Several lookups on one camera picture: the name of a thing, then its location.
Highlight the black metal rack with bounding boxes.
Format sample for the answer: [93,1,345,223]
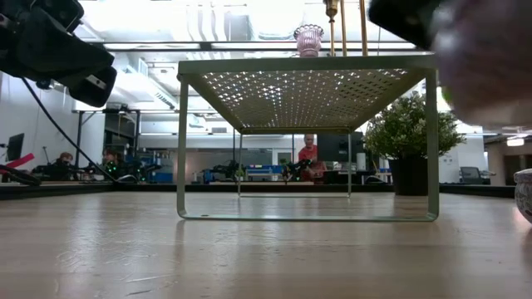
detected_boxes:
[103,108,140,184]

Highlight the medium gold candlestick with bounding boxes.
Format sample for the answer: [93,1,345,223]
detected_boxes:
[340,0,348,57]

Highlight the thick black cable sleeve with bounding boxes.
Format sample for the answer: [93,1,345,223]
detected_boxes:
[0,164,42,187]

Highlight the red padded bar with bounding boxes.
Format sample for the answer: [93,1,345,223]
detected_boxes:
[3,152,35,170]

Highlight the purple patterned candle tin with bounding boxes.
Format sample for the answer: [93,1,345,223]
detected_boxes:
[429,0,532,130]

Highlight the black computer monitor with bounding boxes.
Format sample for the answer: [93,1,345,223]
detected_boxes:
[7,132,25,162]

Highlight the overhead light bar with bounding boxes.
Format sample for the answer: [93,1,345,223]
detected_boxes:
[89,40,416,52]

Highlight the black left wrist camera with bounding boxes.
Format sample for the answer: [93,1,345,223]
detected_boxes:
[39,0,85,34]

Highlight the short gold candlestick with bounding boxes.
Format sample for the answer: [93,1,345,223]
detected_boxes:
[359,0,370,57]

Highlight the green perforated metal shelf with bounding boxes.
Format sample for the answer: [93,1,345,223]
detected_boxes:
[176,54,441,223]

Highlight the potted green plant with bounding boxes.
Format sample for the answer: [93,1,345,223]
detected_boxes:
[362,91,466,197]

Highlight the blue storage bins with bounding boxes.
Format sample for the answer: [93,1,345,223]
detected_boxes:
[147,153,175,184]

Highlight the pink glass candle holder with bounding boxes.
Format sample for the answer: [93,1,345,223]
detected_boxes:
[293,23,325,58]

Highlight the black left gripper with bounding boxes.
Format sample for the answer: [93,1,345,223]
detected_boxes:
[0,7,118,108]

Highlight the black aluminium table frame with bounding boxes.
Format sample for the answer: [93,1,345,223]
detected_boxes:
[0,181,532,200]

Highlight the grey office chair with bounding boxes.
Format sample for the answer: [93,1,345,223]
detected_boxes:
[459,165,485,186]

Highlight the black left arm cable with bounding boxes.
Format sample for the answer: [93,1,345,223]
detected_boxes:
[20,76,140,184]

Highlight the person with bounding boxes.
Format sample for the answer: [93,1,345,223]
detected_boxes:
[298,133,328,182]
[97,148,126,179]
[32,151,84,182]

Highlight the large black screen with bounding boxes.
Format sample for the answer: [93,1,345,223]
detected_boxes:
[316,131,365,164]

